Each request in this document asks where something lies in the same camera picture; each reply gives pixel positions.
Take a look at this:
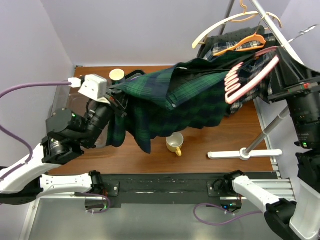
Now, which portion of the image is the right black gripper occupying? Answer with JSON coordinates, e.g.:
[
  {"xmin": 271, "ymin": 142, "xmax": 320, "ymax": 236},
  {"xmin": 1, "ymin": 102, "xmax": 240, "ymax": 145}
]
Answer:
[{"xmin": 267, "ymin": 43, "xmax": 320, "ymax": 143}]

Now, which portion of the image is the navy white plaid skirt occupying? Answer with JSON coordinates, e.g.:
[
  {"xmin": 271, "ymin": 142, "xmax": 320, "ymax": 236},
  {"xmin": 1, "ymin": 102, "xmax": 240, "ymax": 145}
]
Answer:
[{"xmin": 197, "ymin": 28, "xmax": 273, "ymax": 117}]

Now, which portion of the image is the orange hanger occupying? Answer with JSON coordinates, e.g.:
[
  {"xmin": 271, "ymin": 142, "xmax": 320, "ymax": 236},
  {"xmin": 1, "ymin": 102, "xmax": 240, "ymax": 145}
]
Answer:
[{"xmin": 214, "ymin": 33, "xmax": 267, "ymax": 56}]

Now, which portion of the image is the pink hanger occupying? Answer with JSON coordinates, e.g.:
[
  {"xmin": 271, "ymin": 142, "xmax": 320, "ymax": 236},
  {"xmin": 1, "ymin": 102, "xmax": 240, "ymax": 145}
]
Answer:
[{"xmin": 224, "ymin": 46, "xmax": 280, "ymax": 105}]

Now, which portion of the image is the green plaid skirt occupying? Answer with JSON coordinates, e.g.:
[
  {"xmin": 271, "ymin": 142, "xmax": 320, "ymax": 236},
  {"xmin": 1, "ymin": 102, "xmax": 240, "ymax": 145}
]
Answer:
[{"xmin": 106, "ymin": 52, "xmax": 254, "ymax": 153}]

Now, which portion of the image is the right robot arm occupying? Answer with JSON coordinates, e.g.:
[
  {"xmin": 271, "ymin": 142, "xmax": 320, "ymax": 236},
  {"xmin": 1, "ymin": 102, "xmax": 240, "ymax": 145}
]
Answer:
[{"xmin": 212, "ymin": 46, "xmax": 320, "ymax": 240}]

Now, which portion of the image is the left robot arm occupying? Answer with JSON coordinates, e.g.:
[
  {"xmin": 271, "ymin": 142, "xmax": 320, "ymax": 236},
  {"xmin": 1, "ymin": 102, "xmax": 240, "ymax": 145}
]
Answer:
[{"xmin": 0, "ymin": 91, "xmax": 128, "ymax": 206}]

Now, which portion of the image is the white wooden hanger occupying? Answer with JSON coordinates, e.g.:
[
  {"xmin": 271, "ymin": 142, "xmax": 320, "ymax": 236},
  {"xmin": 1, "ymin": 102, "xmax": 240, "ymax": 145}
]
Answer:
[{"xmin": 191, "ymin": 11, "xmax": 260, "ymax": 50}]

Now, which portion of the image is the tan thin hanger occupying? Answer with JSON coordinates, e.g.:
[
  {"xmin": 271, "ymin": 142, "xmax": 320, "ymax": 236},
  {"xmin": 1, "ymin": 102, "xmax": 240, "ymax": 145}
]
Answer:
[{"xmin": 229, "ymin": 0, "xmax": 283, "ymax": 30}]

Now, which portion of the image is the dark teal cup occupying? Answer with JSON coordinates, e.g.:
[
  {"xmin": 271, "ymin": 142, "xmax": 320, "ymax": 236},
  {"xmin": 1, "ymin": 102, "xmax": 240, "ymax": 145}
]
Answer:
[{"xmin": 109, "ymin": 68, "xmax": 126, "ymax": 85}]

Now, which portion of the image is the black tray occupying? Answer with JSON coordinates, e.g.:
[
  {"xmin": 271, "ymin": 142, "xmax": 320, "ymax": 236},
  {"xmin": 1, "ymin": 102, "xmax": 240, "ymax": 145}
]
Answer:
[{"xmin": 124, "ymin": 69, "xmax": 146, "ymax": 82}]

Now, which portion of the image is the clear plastic bin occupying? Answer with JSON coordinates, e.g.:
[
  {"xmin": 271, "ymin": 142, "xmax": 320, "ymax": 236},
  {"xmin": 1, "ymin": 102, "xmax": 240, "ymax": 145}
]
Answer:
[{"xmin": 48, "ymin": 86, "xmax": 81, "ymax": 117}]

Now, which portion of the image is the dark dotted garment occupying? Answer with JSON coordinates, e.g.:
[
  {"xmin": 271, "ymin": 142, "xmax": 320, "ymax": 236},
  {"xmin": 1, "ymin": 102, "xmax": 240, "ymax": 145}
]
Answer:
[{"xmin": 196, "ymin": 25, "xmax": 265, "ymax": 58}]

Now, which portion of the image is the yellow mug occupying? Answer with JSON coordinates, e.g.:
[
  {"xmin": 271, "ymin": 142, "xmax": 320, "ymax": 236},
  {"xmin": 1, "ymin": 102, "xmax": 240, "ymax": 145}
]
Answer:
[{"xmin": 166, "ymin": 132, "xmax": 184, "ymax": 157}]

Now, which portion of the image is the clothes rack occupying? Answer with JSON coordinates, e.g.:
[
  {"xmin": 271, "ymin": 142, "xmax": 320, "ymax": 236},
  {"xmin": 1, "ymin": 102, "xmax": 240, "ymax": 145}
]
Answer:
[{"xmin": 207, "ymin": 0, "xmax": 320, "ymax": 161}]

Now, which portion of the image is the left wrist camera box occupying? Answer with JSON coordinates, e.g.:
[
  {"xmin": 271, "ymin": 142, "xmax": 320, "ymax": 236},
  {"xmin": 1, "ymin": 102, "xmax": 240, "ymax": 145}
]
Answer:
[{"xmin": 78, "ymin": 74, "xmax": 108, "ymax": 101}]

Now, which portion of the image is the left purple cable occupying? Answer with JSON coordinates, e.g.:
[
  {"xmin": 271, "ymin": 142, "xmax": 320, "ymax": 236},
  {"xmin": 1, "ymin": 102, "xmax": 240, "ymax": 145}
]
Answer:
[{"xmin": 0, "ymin": 79, "xmax": 112, "ymax": 215}]

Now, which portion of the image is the purple cable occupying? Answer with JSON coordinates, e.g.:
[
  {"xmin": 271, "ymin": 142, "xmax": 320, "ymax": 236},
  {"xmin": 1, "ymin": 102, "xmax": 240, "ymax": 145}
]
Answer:
[
  {"xmin": 194, "ymin": 202, "xmax": 266, "ymax": 226},
  {"xmin": 0, "ymin": 79, "xmax": 112, "ymax": 215}
]

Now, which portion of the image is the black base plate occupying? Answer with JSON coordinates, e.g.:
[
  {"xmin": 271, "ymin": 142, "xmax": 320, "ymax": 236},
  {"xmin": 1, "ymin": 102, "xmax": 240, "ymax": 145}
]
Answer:
[{"xmin": 90, "ymin": 173, "xmax": 235, "ymax": 208}]

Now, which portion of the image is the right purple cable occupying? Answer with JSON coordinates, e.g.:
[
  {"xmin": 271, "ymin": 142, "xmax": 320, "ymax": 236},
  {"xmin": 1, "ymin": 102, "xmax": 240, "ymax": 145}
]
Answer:
[{"xmin": 194, "ymin": 202, "xmax": 266, "ymax": 226}]

